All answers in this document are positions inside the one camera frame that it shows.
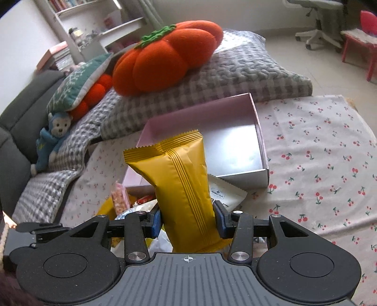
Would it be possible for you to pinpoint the pink snack packet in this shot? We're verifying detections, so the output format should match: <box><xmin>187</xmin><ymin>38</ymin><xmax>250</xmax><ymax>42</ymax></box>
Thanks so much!
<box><xmin>111</xmin><ymin>181</ymin><xmax>130</xmax><ymax>215</ymax></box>

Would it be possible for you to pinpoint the gold snack packet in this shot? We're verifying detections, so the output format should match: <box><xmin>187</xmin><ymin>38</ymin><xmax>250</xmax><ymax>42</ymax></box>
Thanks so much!
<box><xmin>123</xmin><ymin>130</ymin><xmax>231</xmax><ymax>253</ymax></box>

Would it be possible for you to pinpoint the white nut snack packet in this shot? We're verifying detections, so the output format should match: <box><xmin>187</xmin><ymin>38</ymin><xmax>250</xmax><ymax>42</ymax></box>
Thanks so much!
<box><xmin>208</xmin><ymin>174</ymin><xmax>247</xmax><ymax>212</ymax></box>

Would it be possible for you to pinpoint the grey checked blanket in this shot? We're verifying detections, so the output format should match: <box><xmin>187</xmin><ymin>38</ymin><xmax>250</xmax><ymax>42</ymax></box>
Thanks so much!
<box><xmin>12</xmin><ymin>89</ymin><xmax>121</xmax><ymax>224</ymax></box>

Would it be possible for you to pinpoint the pink cardboard box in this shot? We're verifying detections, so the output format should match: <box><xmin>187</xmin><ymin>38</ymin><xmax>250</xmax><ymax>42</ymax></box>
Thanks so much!
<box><xmin>137</xmin><ymin>93</ymin><xmax>270</xmax><ymax>191</ymax></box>

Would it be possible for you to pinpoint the cherry print cloth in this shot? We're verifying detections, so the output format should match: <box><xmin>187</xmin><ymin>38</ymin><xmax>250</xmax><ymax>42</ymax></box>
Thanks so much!
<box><xmin>60</xmin><ymin>94</ymin><xmax>377</xmax><ymax>306</ymax></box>

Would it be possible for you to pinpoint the dark grey sofa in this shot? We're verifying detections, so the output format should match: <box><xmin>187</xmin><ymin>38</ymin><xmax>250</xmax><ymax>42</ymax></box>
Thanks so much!
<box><xmin>1</xmin><ymin>70</ymin><xmax>65</xmax><ymax>216</ymax></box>

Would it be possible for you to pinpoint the blue monkey plush toy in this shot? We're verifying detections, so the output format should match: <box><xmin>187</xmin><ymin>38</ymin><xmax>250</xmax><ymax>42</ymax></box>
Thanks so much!
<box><xmin>31</xmin><ymin>112</ymin><xmax>72</xmax><ymax>177</ymax></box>

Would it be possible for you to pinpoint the small orange pumpkin plush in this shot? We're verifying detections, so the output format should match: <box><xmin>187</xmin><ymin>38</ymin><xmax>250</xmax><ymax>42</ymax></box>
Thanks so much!
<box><xmin>68</xmin><ymin>74</ymin><xmax>112</xmax><ymax>122</ymax></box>

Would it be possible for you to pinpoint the green white patterned pillow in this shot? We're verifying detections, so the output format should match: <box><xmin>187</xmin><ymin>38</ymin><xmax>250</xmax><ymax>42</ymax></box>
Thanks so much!
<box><xmin>46</xmin><ymin>53</ymin><xmax>113</xmax><ymax>114</ymax></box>

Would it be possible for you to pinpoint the grey checked cushion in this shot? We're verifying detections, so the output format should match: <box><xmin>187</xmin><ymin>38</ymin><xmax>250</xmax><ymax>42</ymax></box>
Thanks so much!
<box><xmin>100</xmin><ymin>29</ymin><xmax>312</xmax><ymax>140</ymax></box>

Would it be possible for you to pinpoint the large orange pumpkin plush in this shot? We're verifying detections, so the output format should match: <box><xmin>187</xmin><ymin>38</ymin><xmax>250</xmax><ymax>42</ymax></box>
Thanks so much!
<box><xmin>112</xmin><ymin>20</ymin><xmax>223</xmax><ymax>96</ymax></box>

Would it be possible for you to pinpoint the stack of books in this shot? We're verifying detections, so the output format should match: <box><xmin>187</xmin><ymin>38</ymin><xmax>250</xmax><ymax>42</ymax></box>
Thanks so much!
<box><xmin>37</xmin><ymin>41</ymin><xmax>74</xmax><ymax>71</ymax></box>

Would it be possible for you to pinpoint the white bookshelf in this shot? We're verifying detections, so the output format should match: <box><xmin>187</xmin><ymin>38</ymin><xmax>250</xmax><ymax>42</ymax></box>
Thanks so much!
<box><xmin>34</xmin><ymin>1</ymin><xmax>152</xmax><ymax>63</ymax></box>

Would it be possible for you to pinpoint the red child chair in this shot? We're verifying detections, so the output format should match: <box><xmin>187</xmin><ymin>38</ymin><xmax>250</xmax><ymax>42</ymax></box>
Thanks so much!
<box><xmin>341</xmin><ymin>10</ymin><xmax>376</xmax><ymax>82</ymax></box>

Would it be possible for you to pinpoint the grey curtain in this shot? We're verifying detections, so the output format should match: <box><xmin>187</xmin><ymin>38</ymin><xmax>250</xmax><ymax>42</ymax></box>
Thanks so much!
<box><xmin>119</xmin><ymin>0</ymin><xmax>167</xmax><ymax>29</ymax></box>

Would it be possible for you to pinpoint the grey office chair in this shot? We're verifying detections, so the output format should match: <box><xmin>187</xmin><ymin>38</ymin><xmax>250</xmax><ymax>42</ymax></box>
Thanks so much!
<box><xmin>284</xmin><ymin>0</ymin><xmax>346</xmax><ymax>53</ymax></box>

